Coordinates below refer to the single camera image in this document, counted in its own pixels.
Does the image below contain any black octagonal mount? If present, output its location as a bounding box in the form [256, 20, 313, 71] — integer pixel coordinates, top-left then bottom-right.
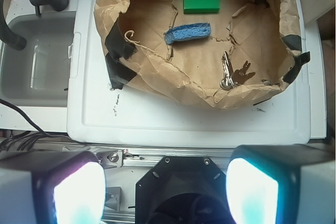
[135, 156, 234, 223]

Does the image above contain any white plastic tray lid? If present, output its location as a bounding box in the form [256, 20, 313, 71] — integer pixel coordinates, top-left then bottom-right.
[67, 0, 311, 148]

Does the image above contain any grey plastic sink basin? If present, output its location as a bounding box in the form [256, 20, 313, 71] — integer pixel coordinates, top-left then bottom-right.
[1, 12, 76, 108]

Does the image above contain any black cable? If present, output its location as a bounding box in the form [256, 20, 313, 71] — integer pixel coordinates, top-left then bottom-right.
[0, 98, 69, 152]

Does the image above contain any green rectangular block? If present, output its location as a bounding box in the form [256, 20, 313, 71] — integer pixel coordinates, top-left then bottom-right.
[183, 0, 220, 14]

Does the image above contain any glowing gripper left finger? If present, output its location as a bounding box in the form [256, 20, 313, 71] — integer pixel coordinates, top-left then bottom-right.
[1, 151, 106, 223]

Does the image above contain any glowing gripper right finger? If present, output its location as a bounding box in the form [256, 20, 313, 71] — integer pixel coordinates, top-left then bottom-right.
[226, 144, 335, 223]

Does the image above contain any blue sponge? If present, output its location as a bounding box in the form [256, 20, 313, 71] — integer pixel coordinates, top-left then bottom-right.
[164, 23, 212, 45]

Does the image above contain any silver key bunch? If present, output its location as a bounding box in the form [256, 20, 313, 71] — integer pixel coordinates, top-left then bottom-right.
[220, 51, 256, 90]

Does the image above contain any brown paper bag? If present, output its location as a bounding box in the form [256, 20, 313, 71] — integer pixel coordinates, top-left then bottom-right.
[94, 0, 310, 110]

